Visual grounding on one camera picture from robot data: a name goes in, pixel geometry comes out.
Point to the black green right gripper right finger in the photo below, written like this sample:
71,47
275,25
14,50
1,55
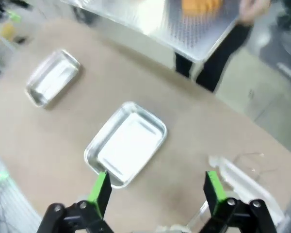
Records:
214,191

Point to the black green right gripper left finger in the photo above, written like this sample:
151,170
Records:
100,194

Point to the clear lid with white clips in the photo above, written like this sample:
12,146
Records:
247,187
196,218

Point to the perforated metal baking tray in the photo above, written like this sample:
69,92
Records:
140,21

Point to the golden croissant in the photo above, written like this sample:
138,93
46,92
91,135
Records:
200,6

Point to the person's left hand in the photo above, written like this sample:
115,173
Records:
257,9

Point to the rectangular steel container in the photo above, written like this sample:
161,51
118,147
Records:
52,78
128,143

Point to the person in black clothes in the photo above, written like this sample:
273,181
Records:
220,55

